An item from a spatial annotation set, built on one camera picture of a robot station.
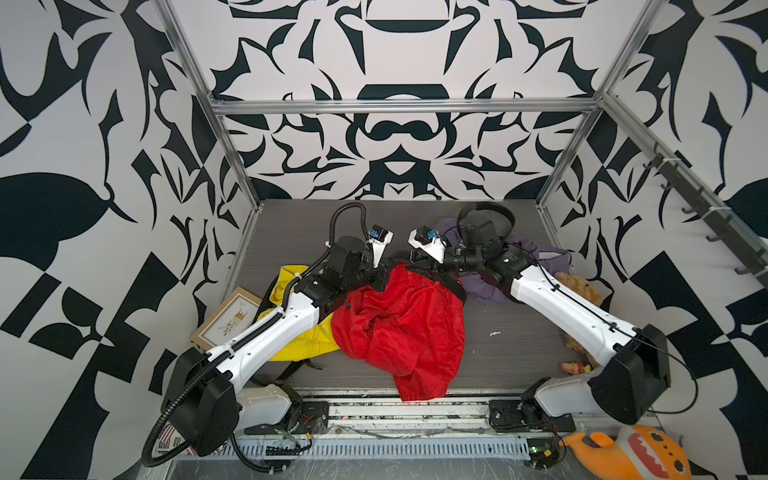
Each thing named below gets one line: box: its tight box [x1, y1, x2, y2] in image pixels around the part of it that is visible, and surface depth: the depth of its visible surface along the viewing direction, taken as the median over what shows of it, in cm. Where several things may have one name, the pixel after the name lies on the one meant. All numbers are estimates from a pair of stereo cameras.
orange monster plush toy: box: [559, 425, 692, 480], surface depth 66 cm
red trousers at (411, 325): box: [331, 263, 465, 401], surface depth 76 cm
